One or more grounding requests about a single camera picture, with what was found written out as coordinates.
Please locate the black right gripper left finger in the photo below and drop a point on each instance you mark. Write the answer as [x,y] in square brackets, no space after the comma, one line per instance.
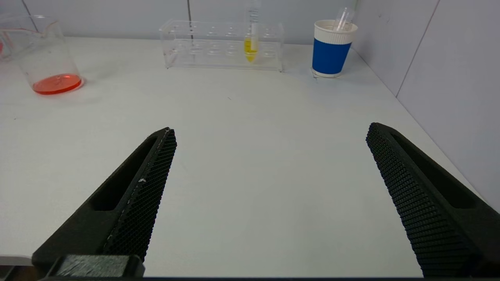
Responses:
[117,218]

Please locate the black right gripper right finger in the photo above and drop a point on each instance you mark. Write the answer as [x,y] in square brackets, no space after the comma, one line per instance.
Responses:
[441,214]

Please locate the graduated clear plastic test tube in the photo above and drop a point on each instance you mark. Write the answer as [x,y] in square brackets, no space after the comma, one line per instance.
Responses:
[344,19]

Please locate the clear glass beaker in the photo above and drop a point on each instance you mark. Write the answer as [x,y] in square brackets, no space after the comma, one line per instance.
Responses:
[54,82]

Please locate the clear acrylic test tube rack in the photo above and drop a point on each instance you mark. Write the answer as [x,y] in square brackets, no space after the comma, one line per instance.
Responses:
[218,50]

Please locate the test tube with yellow pigment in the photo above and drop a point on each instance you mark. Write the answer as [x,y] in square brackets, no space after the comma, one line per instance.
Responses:
[250,48]

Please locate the blue white paper cup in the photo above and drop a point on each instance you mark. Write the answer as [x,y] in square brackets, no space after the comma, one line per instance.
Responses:
[330,54]

